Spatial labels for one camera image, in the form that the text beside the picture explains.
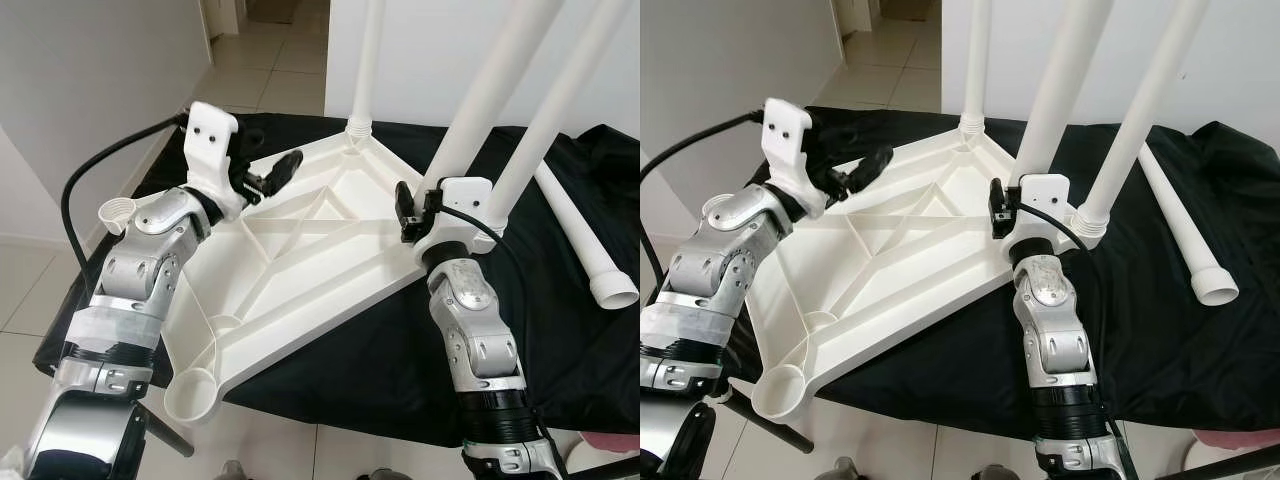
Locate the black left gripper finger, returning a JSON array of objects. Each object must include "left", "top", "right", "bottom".
[
  {"left": 848, "top": 145, "right": 895, "bottom": 193},
  {"left": 262, "top": 150, "right": 304, "bottom": 198},
  {"left": 233, "top": 125, "right": 263, "bottom": 171},
  {"left": 808, "top": 108, "right": 851, "bottom": 166}
]

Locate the white plastic children table top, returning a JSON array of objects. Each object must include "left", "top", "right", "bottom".
[
  {"left": 703, "top": 115, "right": 1113, "bottom": 421},
  {"left": 98, "top": 118, "right": 511, "bottom": 426}
]

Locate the white plastic table leg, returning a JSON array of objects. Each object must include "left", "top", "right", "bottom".
[
  {"left": 1138, "top": 145, "right": 1241, "bottom": 307},
  {"left": 345, "top": 0, "right": 387, "bottom": 136},
  {"left": 425, "top": 0, "right": 566, "bottom": 196},
  {"left": 485, "top": 0, "right": 636, "bottom": 226},
  {"left": 533, "top": 160, "right": 639, "bottom": 309},
  {"left": 960, "top": 0, "right": 993, "bottom": 136},
  {"left": 1070, "top": 0, "right": 1211, "bottom": 241},
  {"left": 1012, "top": 0, "right": 1116, "bottom": 191}
]

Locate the black cloth table cover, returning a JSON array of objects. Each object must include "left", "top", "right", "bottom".
[
  {"left": 35, "top": 110, "right": 641, "bottom": 449},
  {"left": 725, "top": 105, "right": 1280, "bottom": 436}
]

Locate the black metal folding table leg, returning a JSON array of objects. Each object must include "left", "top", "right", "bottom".
[
  {"left": 725, "top": 385, "right": 816, "bottom": 453},
  {"left": 130, "top": 410, "right": 193, "bottom": 457}
]

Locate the pink round stool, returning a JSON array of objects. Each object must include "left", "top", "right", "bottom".
[
  {"left": 1190, "top": 428, "right": 1280, "bottom": 449},
  {"left": 575, "top": 435, "right": 641, "bottom": 454}
]

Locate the black metal bar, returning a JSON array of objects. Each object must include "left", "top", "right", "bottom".
[
  {"left": 1180, "top": 447, "right": 1280, "bottom": 480},
  {"left": 540, "top": 455, "right": 641, "bottom": 480}
]

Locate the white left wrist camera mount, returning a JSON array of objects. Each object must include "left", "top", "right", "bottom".
[
  {"left": 183, "top": 100, "right": 251, "bottom": 221},
  {"left": 760, "top": 97, "right": 826, "bottom": 216}
]

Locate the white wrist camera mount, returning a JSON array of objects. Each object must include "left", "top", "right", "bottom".
[
  {"left": 183, "top": 100, "right": 251, "bottom": 221},
  {"left": 1005, "top": 173, "right": 1076, "bottom": 263},
  {"left": 415, "top": 177, "right": 498, "bottom": 266},
  {"left": 760, "top": 97, "right": 826, "bottom": 216}
]

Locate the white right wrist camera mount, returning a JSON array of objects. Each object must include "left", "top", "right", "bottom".
[
  {"left": 415, "top": 177, "right": 498, "bottom": 266},
  {"left": 1005, "top": 173, "right": 1076, "bottom": 263}
]

